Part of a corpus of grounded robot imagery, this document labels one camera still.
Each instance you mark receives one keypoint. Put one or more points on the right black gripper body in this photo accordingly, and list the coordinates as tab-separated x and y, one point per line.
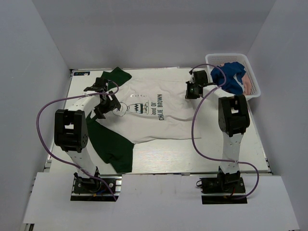
195	84

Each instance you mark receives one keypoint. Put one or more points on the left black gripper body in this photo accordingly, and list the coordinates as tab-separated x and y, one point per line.
106	106

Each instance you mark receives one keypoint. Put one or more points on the blue label sticker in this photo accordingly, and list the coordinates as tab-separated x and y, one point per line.
86	73

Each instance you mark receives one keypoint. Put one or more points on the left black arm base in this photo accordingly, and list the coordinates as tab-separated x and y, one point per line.
91	190

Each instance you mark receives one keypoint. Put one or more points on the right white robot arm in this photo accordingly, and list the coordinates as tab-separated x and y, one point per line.
233	117

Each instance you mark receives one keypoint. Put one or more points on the white green-sleeved printed t-shirt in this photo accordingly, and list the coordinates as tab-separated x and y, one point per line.
150	109

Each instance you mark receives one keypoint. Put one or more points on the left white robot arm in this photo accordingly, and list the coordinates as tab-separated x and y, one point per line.
70	127

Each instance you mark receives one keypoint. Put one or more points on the pink t-shirt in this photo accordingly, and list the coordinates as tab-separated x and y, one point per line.
246	85

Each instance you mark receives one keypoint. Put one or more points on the blue t-shirt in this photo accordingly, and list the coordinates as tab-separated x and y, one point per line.
234	72

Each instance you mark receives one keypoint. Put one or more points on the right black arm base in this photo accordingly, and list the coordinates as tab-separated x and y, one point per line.
222	190

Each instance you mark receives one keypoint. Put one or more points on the white plastic basket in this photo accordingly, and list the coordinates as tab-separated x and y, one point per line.
219	59

